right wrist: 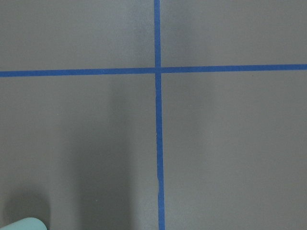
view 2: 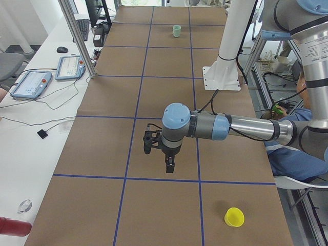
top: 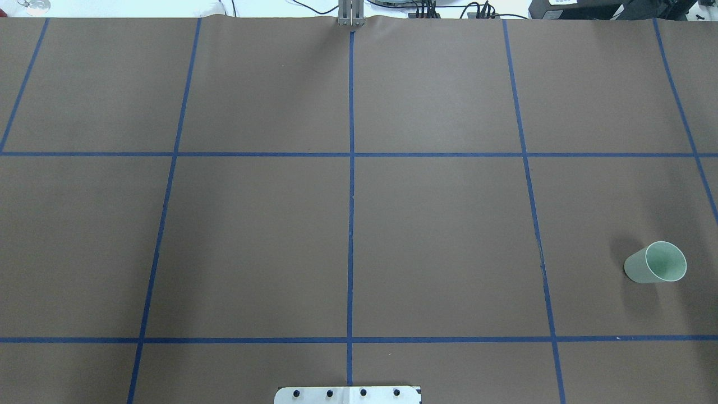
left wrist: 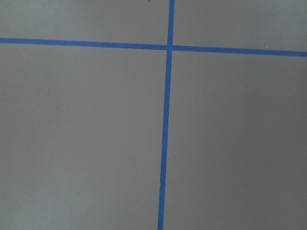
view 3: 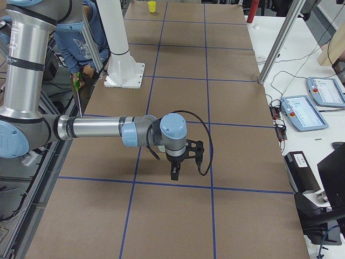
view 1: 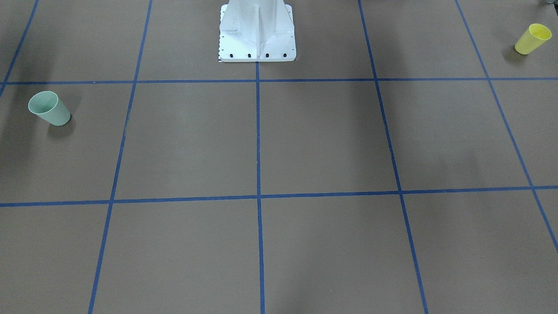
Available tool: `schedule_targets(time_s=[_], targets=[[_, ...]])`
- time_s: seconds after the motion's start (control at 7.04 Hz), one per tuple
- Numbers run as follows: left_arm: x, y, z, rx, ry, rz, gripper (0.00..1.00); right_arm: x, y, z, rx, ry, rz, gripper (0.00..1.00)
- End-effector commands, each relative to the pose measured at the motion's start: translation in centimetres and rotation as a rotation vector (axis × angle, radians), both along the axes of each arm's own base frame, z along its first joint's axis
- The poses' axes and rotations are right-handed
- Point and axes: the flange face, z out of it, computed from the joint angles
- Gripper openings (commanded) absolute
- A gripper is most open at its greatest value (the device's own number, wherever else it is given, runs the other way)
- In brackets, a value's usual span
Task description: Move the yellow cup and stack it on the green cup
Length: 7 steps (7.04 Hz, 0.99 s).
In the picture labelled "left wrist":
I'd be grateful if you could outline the brown paper table cover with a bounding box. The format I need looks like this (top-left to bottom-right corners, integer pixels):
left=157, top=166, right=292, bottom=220
left=0, top=0, right=307, bottom=230

